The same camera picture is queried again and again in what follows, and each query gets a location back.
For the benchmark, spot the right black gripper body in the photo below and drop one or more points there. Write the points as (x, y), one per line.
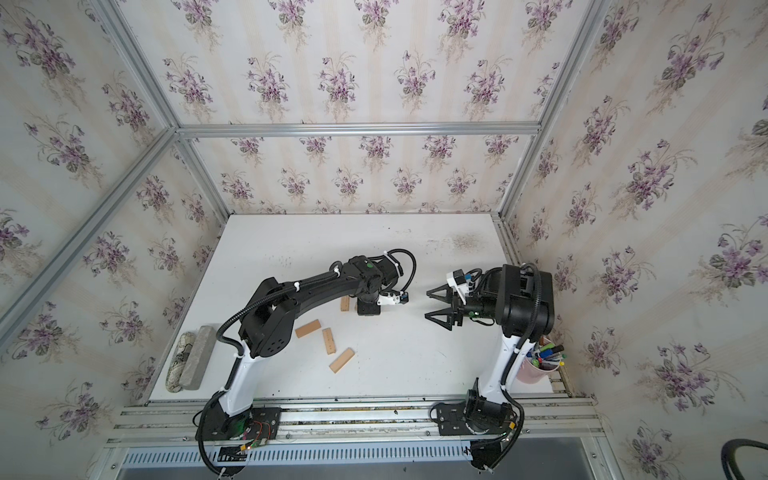
(475, 308)

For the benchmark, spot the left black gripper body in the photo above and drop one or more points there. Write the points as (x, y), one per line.
(369, 306)

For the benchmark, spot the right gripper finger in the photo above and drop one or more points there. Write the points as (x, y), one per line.
(443, 318)
(443, 293)

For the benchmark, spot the wooden block numbered 67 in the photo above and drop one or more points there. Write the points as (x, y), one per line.
(308, 328)

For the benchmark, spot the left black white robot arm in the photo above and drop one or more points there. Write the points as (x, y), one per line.
(265, 326)

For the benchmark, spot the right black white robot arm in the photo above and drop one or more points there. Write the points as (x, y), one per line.
(518, 301)

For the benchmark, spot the wooden block bottom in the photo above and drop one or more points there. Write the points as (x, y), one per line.
(342, 360)

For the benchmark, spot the pink cup with pens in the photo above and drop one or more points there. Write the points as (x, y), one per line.
(540, 362)

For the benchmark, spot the patterned rolled cloth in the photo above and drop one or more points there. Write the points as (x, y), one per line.
(179, 358)

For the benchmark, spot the black chair edge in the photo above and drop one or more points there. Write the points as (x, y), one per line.
(731, 453)

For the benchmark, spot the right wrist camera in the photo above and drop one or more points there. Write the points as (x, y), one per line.
(458, 282)

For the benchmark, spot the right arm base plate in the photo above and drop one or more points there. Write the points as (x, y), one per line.
(495, 426)

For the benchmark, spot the aluminium rail frame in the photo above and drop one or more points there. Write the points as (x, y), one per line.
(350, 419)

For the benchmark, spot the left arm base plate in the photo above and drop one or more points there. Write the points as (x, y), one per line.
(252, 426)

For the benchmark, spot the white vented cable duct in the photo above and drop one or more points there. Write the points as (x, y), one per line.
(301, 454)

